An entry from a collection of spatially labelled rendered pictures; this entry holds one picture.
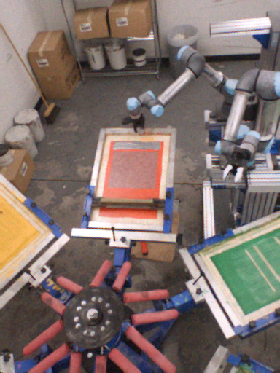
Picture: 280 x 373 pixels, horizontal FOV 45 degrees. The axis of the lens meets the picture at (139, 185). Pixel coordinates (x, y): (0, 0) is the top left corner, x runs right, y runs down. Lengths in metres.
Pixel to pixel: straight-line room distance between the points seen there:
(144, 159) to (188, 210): 1.28
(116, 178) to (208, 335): 1.49
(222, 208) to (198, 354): 1.30
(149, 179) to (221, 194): 1.24
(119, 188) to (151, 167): 0.28
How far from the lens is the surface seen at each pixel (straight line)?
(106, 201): 2.28
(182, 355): 3.01
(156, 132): 2.54
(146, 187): 2.38
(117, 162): 2.51
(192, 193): 3.76
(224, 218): 3.32
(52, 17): 5.95
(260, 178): 2.37
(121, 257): 2.16
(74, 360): 1.80
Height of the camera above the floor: 2.92
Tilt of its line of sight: 49 degrees down
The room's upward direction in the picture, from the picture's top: 11 degrees counter-clockwise
